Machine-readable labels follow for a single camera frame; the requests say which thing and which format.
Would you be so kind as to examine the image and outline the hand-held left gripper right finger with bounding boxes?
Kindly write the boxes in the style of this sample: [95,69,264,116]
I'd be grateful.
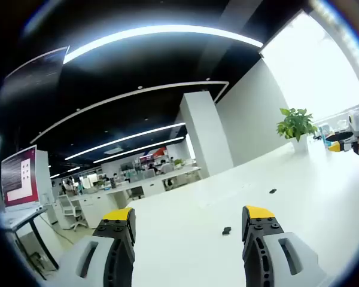
[241,204,333,287]

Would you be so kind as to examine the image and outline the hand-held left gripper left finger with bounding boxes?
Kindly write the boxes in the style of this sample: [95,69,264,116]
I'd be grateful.
[45,207,137,287]

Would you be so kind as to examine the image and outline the white plant pot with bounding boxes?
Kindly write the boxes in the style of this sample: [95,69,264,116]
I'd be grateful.
[291,136,309,152]

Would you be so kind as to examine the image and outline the green leafy plant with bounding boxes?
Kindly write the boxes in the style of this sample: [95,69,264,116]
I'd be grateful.
[276,107,318,143]

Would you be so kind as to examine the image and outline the white office chair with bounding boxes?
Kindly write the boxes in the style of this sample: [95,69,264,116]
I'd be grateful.
[57,194,88,232]

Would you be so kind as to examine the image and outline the row of white office desks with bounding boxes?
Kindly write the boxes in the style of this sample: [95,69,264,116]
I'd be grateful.
[58,166,203,230]

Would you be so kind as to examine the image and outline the black-legged standing desk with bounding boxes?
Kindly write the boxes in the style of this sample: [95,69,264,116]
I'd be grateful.
[0,207,60,281]

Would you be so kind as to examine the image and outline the straight ceiling light strip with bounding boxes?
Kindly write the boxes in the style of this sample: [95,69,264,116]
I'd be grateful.
[64,122,187,161]
[92,136,185,164]

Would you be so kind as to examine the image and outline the computer monitor with red screen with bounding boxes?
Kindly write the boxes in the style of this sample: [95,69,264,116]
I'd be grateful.
[0,144,39,212]

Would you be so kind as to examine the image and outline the thin rectangular ceiling light outline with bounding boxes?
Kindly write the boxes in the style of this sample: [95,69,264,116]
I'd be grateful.
[29,80,230,145]

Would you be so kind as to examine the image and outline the dark hanging screen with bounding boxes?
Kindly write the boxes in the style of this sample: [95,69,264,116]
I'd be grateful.
[4,45,71,99]

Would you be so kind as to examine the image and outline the long curved ceiling light strip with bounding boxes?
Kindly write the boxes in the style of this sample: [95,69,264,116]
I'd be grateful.
[62,25,264,65]

